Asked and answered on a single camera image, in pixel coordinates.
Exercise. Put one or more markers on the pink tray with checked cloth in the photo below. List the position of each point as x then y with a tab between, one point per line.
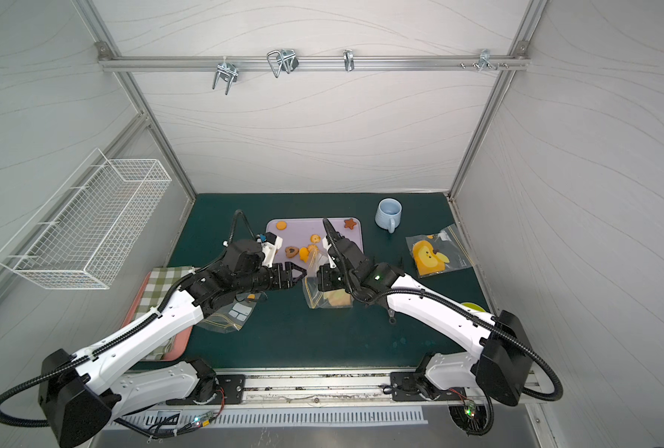
151	294

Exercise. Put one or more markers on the white wire basket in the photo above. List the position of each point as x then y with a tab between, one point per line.
81	236

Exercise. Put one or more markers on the metal hook clamp middle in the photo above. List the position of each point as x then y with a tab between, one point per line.
282	61

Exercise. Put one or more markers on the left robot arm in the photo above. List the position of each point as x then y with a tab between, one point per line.
78	394

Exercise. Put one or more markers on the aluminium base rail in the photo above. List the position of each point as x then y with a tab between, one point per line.
314	387

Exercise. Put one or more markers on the lilac plastic tray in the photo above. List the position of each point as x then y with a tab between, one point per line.
299	231

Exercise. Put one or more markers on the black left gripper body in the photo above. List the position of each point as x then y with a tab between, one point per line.
279	275

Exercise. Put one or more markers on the metal hook clamp right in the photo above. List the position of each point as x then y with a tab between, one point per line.
484	63

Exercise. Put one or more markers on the metal tongs on table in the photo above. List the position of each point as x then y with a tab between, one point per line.
391	317

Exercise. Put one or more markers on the brown star cookie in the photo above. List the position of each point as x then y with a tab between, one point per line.
350	224

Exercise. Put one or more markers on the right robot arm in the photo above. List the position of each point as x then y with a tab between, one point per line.
498	357

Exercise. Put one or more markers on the brown heart cookie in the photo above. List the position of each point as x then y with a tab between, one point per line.
291	251

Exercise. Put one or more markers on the green bowl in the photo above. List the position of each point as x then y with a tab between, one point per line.
472	306

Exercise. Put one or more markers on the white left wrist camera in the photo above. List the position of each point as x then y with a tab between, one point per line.
270	245

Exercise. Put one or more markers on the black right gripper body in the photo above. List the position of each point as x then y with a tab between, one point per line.
342	249

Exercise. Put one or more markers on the resealable bag with duck print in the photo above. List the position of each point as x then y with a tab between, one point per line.
232	317

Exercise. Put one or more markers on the resealable bag table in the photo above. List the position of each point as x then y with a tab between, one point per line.
314	296

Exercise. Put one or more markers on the light blue ceramic mug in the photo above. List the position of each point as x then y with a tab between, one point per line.
388	214

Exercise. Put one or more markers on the aluminium cross rail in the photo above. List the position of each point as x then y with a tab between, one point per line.
259	64

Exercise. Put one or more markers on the clear resealable bag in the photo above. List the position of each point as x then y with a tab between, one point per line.
439	253

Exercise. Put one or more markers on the metal hook clamp left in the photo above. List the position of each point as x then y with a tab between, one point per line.
226	75

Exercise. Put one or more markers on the metal hook clamp small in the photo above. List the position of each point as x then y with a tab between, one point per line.
348	60

